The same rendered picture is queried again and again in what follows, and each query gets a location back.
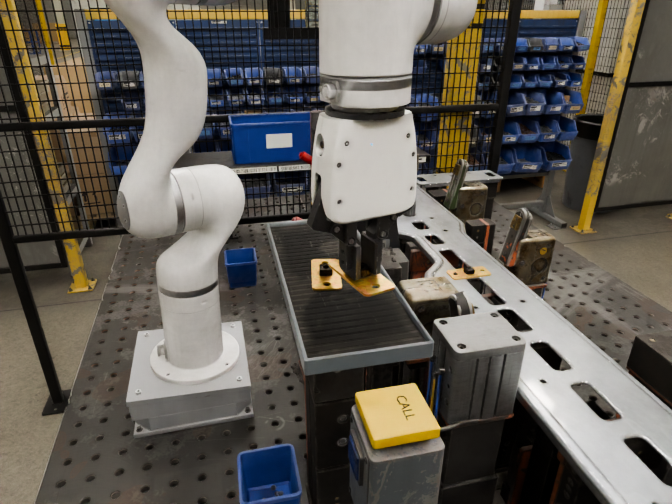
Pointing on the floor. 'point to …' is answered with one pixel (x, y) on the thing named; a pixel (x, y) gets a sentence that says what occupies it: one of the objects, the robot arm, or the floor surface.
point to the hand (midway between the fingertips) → (360, 255)
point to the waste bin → (581, 159)
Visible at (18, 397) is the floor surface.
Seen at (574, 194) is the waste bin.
